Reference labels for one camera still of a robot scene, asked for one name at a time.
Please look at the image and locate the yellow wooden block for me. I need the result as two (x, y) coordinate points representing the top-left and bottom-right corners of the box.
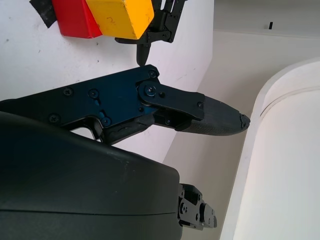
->
(84, 0), (155, 40)

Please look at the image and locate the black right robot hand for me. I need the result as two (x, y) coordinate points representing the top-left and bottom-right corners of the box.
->
(0, 64), (252, 240)

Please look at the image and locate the red wooden block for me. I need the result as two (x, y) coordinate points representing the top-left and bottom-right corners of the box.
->
(51, 0), (103, 40)

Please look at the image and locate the black tape strip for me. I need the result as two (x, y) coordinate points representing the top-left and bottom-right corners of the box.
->
(29, 0), (58, 28)

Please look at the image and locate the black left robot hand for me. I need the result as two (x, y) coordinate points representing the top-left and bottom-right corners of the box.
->
(114, 0), (188, 67)

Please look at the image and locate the white cylindrical column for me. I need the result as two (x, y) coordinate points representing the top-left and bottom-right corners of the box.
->
(233, 57), (320, 240)

